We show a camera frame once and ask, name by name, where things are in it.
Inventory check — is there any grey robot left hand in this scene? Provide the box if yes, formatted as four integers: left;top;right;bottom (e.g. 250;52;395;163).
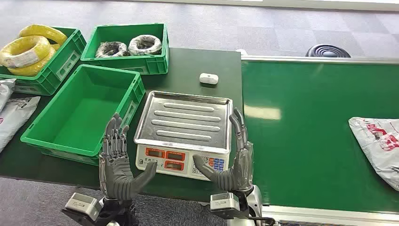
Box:
98;113;158;201

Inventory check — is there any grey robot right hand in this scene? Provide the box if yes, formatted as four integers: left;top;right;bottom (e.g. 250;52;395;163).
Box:
192;107;255;193

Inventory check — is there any grey package with red print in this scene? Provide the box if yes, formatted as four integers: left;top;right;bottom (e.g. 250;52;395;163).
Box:
348;117;399;192

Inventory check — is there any empty green plastic crate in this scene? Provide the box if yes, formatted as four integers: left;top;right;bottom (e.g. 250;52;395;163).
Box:
20;64;146;167

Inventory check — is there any electronic scale with steel tray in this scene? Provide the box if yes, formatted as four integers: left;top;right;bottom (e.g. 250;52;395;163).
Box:
134;90;233;182

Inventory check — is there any small white plastic case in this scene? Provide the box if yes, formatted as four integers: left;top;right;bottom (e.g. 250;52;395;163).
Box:
199;73;219;85

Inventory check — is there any green crate with black coils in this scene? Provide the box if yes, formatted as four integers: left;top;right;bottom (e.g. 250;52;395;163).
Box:
80;23;169;76

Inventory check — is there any grey mailer bag with label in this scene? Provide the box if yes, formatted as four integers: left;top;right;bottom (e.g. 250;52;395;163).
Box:
0;96;41;153

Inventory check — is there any green crate with yellow coils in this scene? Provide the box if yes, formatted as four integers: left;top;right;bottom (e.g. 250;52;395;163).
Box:
0;25;87;97

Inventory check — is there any grey plastic mailer bag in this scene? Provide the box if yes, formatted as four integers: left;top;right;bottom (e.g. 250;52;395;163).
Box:
0;78;17;113

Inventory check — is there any black ribbed round object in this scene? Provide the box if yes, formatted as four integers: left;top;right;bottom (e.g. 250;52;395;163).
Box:
305;44;352;58

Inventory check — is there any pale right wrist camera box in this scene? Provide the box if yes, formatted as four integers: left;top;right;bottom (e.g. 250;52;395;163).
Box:
209;192;241;220

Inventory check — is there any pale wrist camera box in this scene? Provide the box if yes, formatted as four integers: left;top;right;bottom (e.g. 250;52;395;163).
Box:
209;192;241;220
61;192;103;226

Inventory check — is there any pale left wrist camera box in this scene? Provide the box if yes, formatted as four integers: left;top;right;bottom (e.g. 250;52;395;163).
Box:
61;192;103;226

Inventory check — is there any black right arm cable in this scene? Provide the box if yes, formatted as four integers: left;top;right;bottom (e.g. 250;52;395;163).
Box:
249;216;276;226

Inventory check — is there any wrapped black wire coil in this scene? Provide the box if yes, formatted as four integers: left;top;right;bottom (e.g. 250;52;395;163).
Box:
128;34;163;57
95;41;129;59

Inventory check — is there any yellow wire coil with label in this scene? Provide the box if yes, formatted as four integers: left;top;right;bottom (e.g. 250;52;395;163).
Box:
0;35;51;69

